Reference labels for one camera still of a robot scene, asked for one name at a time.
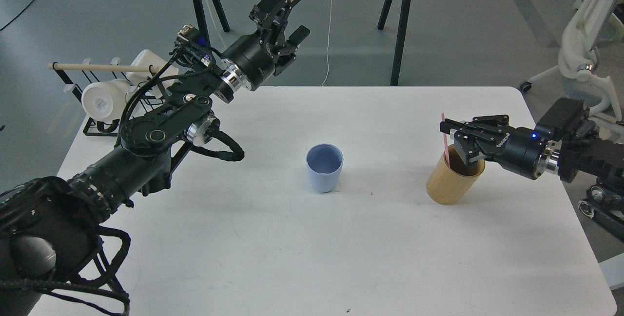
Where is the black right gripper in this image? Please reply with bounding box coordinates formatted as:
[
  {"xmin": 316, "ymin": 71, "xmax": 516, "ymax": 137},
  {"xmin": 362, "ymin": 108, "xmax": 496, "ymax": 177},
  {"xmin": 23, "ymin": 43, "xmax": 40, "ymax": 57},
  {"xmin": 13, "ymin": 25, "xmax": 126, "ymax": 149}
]
[{"xmin": 439, "ymin": 115, "xmax": 552, "ymax": 180}]

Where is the blue plastic cup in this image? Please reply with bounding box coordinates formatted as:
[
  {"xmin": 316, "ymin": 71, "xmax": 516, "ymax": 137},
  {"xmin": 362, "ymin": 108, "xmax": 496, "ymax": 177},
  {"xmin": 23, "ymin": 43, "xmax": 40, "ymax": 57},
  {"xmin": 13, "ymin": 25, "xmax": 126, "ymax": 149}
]
[{"xmin": 306, "ymin": 143, "xmax": 344, "ymax": 193}]

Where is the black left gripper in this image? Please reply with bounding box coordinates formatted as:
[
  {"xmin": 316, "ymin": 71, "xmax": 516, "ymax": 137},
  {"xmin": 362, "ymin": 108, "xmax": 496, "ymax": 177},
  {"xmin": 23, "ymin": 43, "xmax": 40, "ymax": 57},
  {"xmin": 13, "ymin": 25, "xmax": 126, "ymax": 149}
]
[{"xmin": 216, "ymin": 0, "xmax": 310, "ymax": 102}]

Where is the white mug on rack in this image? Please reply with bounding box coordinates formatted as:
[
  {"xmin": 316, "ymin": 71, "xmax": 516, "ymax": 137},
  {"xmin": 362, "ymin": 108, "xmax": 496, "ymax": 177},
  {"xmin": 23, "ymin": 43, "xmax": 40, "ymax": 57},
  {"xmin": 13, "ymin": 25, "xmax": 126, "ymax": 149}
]
[
  {"xmin": 81, "ymin": 79, "xmax": 131, "ymax": 123},
  {"xmin": 126, "ymin": 49, "xmax": 180, "ymax": 99}
]

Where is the bamboo cylinder holder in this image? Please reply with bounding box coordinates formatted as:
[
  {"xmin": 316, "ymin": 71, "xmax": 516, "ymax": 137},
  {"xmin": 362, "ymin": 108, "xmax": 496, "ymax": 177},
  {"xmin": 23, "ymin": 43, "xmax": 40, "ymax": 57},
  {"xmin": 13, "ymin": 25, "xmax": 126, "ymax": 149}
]
[{"xmin": 426, "ymin": 145, "xmax": 486, "ymax": 205}]

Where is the black wire cup rack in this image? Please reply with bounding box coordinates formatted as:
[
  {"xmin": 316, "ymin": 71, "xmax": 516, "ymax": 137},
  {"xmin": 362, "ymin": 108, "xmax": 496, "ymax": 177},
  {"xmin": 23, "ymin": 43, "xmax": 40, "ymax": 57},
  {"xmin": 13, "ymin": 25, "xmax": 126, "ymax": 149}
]
[{"xmin": 48, "ymin": 59, "xmax": 164, "ymax": 136}]

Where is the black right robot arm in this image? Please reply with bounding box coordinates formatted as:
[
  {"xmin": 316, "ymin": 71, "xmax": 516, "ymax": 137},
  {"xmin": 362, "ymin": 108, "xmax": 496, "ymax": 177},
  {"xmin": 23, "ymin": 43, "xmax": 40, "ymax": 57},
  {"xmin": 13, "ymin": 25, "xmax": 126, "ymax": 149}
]
[{"xmin": 440, "ymin": 98, "xmax": 624, "ymax": 240}]

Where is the pink chopstick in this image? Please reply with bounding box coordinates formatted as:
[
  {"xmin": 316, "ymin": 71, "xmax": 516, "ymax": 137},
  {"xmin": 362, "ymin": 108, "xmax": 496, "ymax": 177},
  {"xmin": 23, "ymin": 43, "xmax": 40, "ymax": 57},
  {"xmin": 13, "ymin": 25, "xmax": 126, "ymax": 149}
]
[{"xmin": 443, "ymin": 132, "xmax": 449, "ymax": 165}]

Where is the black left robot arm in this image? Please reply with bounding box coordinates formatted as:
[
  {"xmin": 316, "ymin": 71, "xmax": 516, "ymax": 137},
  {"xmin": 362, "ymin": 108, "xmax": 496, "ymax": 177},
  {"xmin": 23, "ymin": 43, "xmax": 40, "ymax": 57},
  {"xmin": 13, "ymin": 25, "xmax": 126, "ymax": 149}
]
[{"xmin": 1, "ymin": 0, "xmax": 310, "ymax": 316}]

